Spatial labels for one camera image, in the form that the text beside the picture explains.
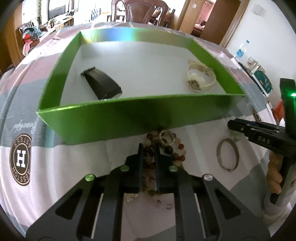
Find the brown bead necklace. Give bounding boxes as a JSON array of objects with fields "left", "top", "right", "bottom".
[{"left": 124, "top": 129, "right": 188, "bottom": 211}]

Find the pale green bead bracelet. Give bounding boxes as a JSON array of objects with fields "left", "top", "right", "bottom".
[{"left": 229, "top": 129, "right": 243, "bottom": 143}]

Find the black wristwatch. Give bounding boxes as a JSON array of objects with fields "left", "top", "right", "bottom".
[{"left": 81, "top": 67, "right": 122, "bottom": 100}]

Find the cream white wristwatch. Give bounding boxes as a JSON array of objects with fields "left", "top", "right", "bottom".
[{"left": 186, "top": 59, "right": 216, "bottom": 93}]

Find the operator right hand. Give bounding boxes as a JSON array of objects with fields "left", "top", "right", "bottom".
[{"left": 266, "top": 151, "right": 283, "bottom": 194}]

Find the red box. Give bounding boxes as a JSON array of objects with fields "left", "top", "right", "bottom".
[{"left": 273, "top": 99, "right": 285, "bottom": 124}]

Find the green book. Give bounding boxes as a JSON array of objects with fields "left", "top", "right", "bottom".
[{"left": 252, "top": 70, "right": 273, "bottom": 97}]

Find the striped plaid tablecloth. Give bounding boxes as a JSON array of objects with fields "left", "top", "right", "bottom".
[{"left": 0, "top": 22, "right": 285, "bottom": 239}]

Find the clear water bottle blue label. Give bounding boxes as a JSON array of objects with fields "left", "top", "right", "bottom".
[{"left": 234, "top": 40, "right": 250, "bottom": 62}]

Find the green cardboard box tray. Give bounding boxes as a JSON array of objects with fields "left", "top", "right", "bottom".
[{"left": 38, "top": 27, "right": 245, "bottom": 145}]

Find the dark wooden dining chair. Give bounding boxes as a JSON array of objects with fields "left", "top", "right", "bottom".
[{"left": 107, "top": 0, "right": 176, "bottom": 28}]

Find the wooden tv cabinet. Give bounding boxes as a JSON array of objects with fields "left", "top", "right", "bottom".
[{"left": 55, "top": 16, "right": 74, "bottom": 30}]

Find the wooden armchair with clothes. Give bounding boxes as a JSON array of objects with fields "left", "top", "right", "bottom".
[{"left": 19, "top": 26, "right": 42, "bottom": 56}]

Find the black television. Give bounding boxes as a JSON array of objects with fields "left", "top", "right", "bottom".
[{"left": 48, "top": 0, "right": 70, "bottom": 20}]

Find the small jade bead bracelet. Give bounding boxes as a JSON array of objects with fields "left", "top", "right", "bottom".
[{"left": 158, "top": 129, "right": 177, "bottom": 147}]

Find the silver bangle bracelet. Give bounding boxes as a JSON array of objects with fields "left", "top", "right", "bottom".
[{"left": 216, "top": 138, "right": 240, "bottom": 172}]

